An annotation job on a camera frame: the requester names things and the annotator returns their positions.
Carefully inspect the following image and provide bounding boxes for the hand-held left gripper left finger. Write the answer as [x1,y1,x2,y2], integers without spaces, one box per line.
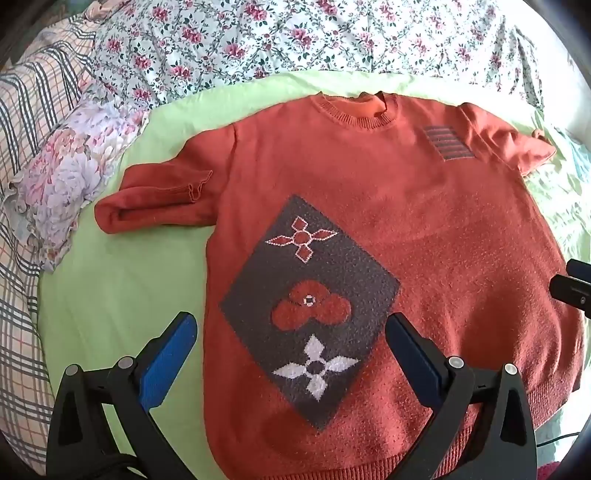
[46,311,199,480]

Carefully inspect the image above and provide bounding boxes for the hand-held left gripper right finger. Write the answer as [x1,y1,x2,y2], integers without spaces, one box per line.
[385,313,539,480]

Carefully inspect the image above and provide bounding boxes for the orange knit sweater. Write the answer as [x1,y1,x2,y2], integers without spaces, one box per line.
[95,91,585,480]

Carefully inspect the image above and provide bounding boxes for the light green bed sheet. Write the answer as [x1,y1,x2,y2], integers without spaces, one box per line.
[37,69,591,480]

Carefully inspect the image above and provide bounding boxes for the pale teal patterned cloth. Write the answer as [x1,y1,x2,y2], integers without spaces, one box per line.
[526,124,591,259]

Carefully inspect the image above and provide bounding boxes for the plaid blanket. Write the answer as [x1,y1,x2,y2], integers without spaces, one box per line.
[0,18,107,462]

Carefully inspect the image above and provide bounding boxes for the pastel peony print pillow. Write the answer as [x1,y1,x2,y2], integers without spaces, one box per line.
[9,95,151,273]

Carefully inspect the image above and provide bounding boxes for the white pink-flowered blanket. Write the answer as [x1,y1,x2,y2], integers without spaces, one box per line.
[78,0,583,112]

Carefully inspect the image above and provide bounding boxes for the black cable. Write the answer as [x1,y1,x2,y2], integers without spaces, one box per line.
[538,431,583,448]

